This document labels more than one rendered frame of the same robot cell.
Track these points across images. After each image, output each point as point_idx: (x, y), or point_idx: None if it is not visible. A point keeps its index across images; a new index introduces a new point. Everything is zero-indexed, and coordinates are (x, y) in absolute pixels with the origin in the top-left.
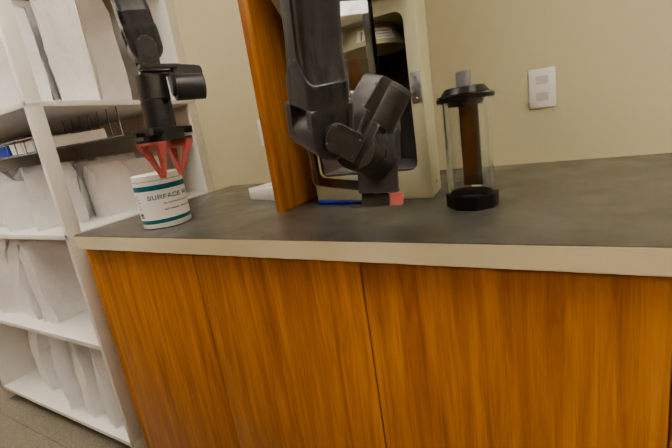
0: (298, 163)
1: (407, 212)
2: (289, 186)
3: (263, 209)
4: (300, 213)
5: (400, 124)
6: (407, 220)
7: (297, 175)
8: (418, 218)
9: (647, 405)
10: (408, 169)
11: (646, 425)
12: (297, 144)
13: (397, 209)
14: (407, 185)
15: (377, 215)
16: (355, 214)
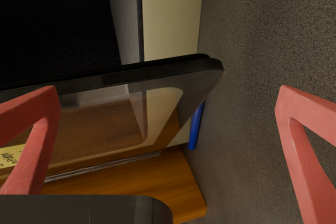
0: (122, 172)
1: (271, 2)
2: (163, 196)
3: (195, 220)
4: (217, 196)
5: None
6: (331, 16)
7: (142, 175)
8: None
9: None
10: None
11: None
12: (89, 174)
13: (246, 24)
14: None
15: (265, 83)
16: (246, 122)
